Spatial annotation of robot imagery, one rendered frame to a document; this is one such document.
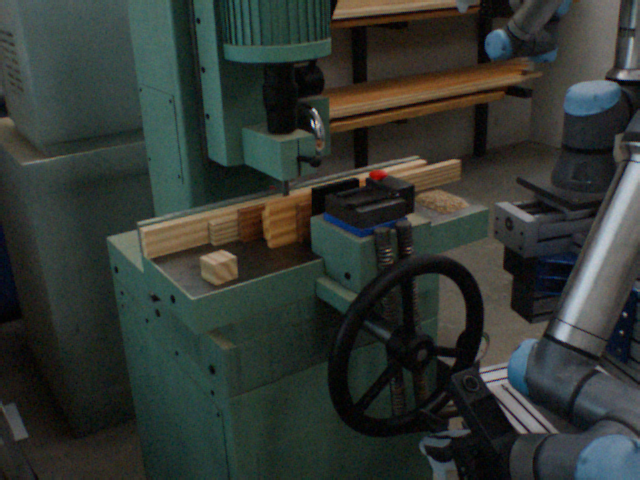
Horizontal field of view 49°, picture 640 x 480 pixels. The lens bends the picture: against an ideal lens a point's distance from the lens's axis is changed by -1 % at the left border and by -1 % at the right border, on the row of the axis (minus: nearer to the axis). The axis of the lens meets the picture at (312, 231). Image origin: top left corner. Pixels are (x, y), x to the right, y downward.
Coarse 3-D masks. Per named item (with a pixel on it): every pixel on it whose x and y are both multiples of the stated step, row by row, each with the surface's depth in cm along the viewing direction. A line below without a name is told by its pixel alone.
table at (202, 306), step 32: (416, 192) 140; (448, 224) 125; (480, 224) 130; (160, 256) 115; (192, 256) 115; (256, 256) 114; (288, 256) 113; (160, 288) 112; (192, 288) 104; (224, 288) 103; (256, 288) 106; (288, 288) 110; (320, 288) 111; (192, 320) 102; (224, 320) 105
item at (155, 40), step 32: (128, 0) 137; (160, 0) 123; (160, 32) 127; (160, 64) 130; (192, 64) 127; (160, 96) 134; (192, 96) 128; (160, 128) 138; (192, 128) 130; (160, 160) 142; (192, 160) 132; (160, 192) 148; (192, 192) 134; (224, 192) 138
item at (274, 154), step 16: (256, 128) 123; (256, 144) 122; (272, 144) 117; (288, 144) 115; (304, 144) 117; (256, 160) 123; (272, 160) 118; (288, 160) 116; (272, 176) 120; (288, 176) 117
